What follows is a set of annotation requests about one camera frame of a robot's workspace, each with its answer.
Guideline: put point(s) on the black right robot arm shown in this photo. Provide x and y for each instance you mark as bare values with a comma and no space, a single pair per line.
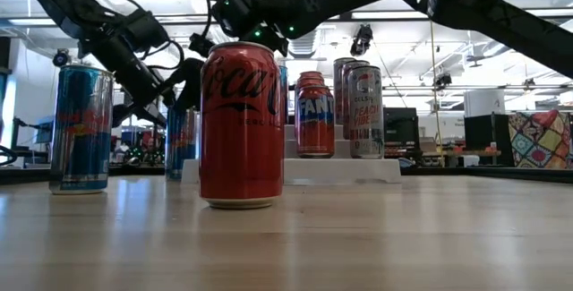
492,13

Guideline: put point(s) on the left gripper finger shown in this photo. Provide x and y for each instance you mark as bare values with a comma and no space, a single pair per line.
188,85

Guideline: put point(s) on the white three-step shelf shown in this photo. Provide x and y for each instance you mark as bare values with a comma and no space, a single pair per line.
340,172

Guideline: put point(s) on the black horizontal frame bar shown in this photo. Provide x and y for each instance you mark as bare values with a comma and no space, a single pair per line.
385,14

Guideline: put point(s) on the colourful patchwork cloth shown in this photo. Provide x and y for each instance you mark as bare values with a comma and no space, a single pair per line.
539,141

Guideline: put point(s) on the thin vertical pole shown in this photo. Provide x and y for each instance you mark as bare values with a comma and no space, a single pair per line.
435,103

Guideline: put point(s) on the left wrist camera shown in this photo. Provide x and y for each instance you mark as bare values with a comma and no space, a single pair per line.
145,31

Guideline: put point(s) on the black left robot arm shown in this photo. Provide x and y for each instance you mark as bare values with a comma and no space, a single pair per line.
49,0

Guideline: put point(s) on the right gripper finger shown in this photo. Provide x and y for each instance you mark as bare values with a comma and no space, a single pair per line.
279,45

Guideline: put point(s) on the white box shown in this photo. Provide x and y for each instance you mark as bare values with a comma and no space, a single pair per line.
483,103

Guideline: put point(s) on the red Coca-Cola can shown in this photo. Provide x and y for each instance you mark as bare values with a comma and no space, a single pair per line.
242,148

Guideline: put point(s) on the black computer monitor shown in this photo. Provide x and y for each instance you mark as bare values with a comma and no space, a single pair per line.
400,125

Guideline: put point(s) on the black cabinet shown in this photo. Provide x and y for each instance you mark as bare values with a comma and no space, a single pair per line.
485,141

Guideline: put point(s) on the black aluminium table frame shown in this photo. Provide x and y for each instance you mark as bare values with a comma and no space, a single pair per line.
492,171

